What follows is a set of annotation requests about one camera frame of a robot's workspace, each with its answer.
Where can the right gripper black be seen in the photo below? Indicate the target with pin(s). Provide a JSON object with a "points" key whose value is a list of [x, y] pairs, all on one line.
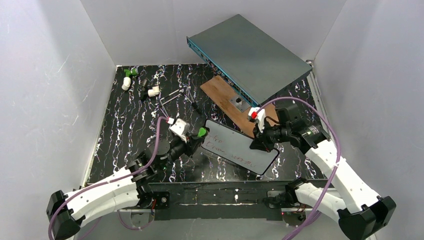
{"points": [[259, 137]]}

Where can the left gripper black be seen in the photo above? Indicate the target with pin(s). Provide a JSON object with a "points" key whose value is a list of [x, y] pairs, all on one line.
{"points": [[191, 143]]}

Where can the green whiteboard eraser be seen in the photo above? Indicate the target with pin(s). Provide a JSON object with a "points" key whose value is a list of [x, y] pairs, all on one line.
{"points": [[203, 132]]}

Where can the small whiteboard red writing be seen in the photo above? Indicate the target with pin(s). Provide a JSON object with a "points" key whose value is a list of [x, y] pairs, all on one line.
{"points": [[234, 146]]}

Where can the white pipe elbow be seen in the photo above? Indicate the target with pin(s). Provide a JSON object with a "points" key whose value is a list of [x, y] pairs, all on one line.
{"points": [[126, 84]]}

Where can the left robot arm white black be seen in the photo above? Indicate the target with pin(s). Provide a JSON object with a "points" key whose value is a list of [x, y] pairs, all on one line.
{"points": [[128, 187]]}

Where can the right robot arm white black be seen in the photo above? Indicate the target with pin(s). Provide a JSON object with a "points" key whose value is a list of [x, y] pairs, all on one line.
{"points": [[358, 209]]}

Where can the wooden board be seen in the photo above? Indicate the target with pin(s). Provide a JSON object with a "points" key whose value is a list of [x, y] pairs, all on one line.
{"points": [[220, 92]]}

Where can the white and black fitting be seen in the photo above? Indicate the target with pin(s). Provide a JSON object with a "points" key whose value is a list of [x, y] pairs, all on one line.
{"points": [[148, 92]]}

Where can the green pipe fitting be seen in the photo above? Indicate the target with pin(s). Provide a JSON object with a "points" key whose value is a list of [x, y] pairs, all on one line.
{"points": [[131, 72]]}

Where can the aluminium frame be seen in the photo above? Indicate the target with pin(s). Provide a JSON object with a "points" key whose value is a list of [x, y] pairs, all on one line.
{"points": [[358, 209]]}

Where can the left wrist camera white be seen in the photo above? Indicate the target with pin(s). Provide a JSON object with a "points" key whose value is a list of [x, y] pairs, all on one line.
{"points": [[179, 128]]}

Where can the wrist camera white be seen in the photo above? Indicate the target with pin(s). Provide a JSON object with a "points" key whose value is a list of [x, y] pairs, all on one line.
{"points": [[257, 115], [179, 128]]}

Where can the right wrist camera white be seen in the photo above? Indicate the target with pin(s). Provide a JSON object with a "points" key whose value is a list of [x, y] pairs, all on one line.
{"points": [[257, 115]]}

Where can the metal bracket with knob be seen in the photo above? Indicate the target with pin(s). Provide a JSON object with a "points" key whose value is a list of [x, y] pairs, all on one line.
{"points": [[239, 103]]}

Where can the black wire easel stand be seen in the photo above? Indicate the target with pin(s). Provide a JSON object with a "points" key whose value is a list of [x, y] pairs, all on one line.
{"points": [[180, 92]]}

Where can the teal network switch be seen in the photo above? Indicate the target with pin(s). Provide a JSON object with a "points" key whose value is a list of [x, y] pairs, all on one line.
{"points": [[256, 66]]}

